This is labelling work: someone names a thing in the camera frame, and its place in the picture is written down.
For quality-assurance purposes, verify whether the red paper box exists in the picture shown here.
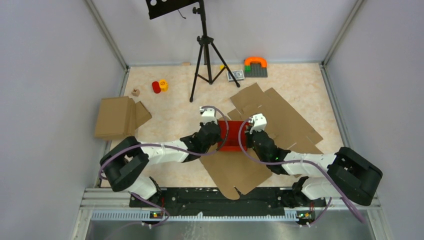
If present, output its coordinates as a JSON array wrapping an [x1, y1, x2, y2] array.
[[217, 120, 248, 152]]

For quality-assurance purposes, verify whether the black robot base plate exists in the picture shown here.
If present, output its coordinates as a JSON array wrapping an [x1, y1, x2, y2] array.
[[129, 187, 327, 218]]

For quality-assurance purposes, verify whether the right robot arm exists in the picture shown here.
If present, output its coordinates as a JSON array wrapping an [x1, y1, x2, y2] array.
[[244, 130, 383, 206]]

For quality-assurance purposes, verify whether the red cylinder toy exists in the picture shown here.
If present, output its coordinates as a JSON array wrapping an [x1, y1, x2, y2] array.
[[151, 81, 162, 94]]

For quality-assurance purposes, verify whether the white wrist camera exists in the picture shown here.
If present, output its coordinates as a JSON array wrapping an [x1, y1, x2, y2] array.
[[247, 113, 267, 135], [199, 106, 218, 124]]

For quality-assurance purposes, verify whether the black perforated plate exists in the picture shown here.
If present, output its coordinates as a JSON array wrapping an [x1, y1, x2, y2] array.
[[145, 0, 198, 20]]

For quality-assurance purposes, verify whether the playing card deck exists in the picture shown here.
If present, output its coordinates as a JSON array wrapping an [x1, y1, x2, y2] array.
[[227, 70, 245, 82]]

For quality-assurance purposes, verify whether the black camera tripod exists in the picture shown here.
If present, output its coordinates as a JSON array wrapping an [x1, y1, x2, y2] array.
[[189, 0, 241, 103]]

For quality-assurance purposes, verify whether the large flat cardboard sheet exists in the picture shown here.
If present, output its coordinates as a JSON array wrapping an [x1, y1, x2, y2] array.
[[200, 83, 323, 200]]

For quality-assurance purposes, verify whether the small wooden cube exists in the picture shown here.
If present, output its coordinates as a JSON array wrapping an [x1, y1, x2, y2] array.
[[131, 88, 141, 97]]

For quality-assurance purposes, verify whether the purple cable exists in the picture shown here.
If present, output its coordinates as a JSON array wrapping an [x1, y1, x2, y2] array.
[[237, 119, 367, 228], [98, 105, 230, 229]]

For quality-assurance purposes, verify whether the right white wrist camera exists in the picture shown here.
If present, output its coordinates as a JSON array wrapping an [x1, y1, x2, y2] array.
[[247, 113, 267, 135]]

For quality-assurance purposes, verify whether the orange arch toy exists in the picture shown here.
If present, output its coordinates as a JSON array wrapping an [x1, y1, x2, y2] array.
[[244, 56, 268, 68]]

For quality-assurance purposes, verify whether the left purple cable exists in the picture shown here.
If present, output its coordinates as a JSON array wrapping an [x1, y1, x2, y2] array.
[[98, 105, 230, 229]]

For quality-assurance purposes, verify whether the folded brown cardboard box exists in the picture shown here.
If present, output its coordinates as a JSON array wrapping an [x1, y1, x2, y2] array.
[[94, 96, 152, 141]]

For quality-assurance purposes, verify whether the yellow toy block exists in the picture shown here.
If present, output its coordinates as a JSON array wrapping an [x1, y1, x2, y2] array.
[[159, 79, 169, 92]]

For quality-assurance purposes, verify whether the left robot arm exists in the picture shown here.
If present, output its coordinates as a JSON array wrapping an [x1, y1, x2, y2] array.
[[100, 121, 222, 207]]

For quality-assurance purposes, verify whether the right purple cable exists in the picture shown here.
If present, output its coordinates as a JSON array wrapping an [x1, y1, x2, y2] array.
[[237, 119, 367, 228]]

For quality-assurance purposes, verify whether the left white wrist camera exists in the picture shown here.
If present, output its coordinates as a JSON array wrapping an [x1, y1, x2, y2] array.
[[199, 106, 218, 124]]

